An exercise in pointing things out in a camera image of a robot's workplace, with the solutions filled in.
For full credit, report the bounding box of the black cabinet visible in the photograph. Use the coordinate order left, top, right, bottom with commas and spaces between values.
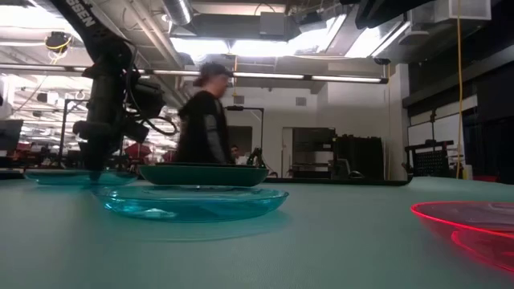
335, 135, 385, 181

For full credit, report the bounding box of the person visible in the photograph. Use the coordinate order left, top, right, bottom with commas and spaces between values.
175, 62, 237, 165
230, 144, 249, 165

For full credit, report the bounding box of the red transparent plate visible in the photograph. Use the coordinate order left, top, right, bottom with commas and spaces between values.
410, 200, 514, 275

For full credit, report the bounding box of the teal plastic plate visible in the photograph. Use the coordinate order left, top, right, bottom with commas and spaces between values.
138, 162, 269, 188

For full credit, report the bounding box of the metal shelving unit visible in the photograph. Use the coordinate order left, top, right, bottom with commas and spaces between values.
291, 127, 337, 180

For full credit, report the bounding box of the large blue transparent plate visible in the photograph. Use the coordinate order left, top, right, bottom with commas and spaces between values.
92, 185, 289, 223

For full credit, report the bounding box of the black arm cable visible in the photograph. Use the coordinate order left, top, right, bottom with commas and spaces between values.
138, 115, 178, 137

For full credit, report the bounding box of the black perforated cart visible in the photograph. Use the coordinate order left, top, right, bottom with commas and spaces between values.
402, 139, 455, 178

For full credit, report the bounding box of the small blue transparent plate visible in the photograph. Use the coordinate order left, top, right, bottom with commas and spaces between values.
22, 168, 138, 188

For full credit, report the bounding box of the black camera stand frame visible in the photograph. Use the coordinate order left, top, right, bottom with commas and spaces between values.
224, 104, 267, 168

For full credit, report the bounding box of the yellow hanging cable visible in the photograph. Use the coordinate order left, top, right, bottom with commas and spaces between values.
455, 0, 464, 180

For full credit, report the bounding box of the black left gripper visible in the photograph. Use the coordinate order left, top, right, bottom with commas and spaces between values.
71, 73, 151, 182

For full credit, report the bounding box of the black table frame rail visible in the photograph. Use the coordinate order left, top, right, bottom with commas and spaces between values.
264, 175, 414, 187

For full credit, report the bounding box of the ceiling light strip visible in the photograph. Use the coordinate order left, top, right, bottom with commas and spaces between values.
152, 70, 390, 85

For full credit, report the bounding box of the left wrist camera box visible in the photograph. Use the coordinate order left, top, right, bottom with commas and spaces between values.
134, 79, 166, 120

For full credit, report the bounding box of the silver ventilation duct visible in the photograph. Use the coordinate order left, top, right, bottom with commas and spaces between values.
160, 0, 194, 26

